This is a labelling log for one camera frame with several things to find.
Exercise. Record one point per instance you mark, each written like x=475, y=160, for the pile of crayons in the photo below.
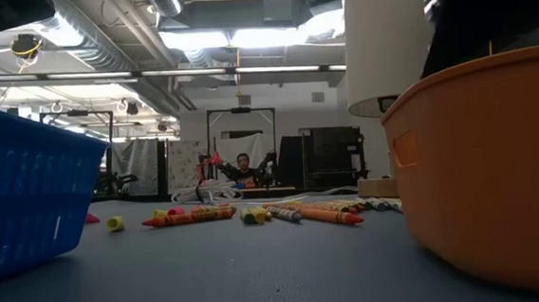
x=331, y=216

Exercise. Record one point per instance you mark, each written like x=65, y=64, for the red-orange crayon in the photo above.
x=292, y=204
x=188, y=218

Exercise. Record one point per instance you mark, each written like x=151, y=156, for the red robot arm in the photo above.
x=215, y=159

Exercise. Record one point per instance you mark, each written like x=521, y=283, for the white shade wooden-base lamp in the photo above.
x=385, y=43

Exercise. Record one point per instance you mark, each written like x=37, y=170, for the orange plastic basket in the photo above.
x=489, y=169

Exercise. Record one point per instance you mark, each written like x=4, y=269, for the blue plastic basket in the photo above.
x=25, y=196

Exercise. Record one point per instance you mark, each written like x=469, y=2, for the long ceiling light strip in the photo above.
x=183, y=72

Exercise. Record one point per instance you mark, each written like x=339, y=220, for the white hanging sheet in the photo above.
x=135, y=167

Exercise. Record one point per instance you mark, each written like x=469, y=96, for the black cabinet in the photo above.
x=331, y=156

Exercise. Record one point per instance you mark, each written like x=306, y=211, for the white patterned panel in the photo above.
x=184, y=164

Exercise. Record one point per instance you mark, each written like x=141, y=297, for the yellow eraser cap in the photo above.
x=116, y=223
x=159, y=213

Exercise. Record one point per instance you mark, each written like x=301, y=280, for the person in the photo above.
x=243, y=174

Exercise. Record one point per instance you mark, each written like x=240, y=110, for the blue-grey table mat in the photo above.
x=240, y=277

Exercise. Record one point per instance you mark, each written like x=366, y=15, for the grey corrugated duct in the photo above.
x=96, y=49

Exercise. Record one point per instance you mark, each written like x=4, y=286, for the black gantry frame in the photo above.
x=240, y=110

